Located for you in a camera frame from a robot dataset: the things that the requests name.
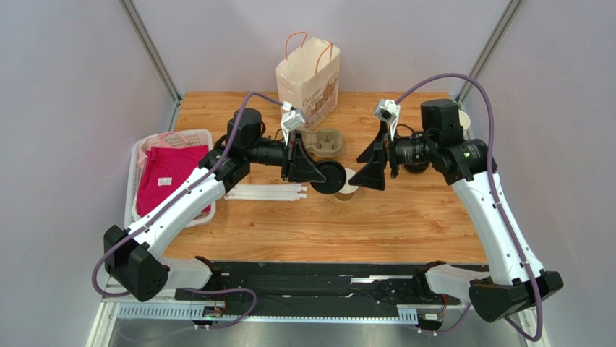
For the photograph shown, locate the black plastic cup lid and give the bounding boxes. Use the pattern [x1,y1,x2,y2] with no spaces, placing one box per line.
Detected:
[310,160,347,194]

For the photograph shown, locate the cardboard cup carrier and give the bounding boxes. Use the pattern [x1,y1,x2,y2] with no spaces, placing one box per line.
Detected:
[301,128,343,158]

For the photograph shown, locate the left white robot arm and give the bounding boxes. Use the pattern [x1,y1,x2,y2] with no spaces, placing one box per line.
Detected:
[99,108,326,302]

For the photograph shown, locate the stack of black lids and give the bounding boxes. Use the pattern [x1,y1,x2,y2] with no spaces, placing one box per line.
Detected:
[403,163,430,174]

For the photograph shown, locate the bundle of wrapped straws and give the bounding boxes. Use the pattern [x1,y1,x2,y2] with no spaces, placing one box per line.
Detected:
[224,184,307,201]

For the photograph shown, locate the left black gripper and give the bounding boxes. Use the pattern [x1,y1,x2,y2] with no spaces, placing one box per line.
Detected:
[246,131,326,184]

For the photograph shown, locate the stack of paper cups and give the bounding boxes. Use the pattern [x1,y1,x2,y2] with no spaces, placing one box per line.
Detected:
[458,110,471,140]

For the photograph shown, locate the white paper takeout bag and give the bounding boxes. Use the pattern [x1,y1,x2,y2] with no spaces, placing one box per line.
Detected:
[275,31,341,130]

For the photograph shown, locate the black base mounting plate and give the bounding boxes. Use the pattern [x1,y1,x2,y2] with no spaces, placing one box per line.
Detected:
[174,261,461,318]

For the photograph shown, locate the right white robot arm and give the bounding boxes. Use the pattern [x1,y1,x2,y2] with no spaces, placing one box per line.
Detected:
[349,99,563,322]

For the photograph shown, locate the white plastic basket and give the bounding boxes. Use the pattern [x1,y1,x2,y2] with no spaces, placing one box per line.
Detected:
[124,129,213,227]

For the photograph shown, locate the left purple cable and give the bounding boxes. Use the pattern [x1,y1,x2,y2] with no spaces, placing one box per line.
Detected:
[91,91,290,330]

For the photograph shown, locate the brown paper coffee cup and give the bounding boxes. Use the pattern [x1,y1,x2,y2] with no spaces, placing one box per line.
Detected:
[335,168,359,202]

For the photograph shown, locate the pink folded cloth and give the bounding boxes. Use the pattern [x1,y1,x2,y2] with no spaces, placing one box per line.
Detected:
[136,145,209,217]

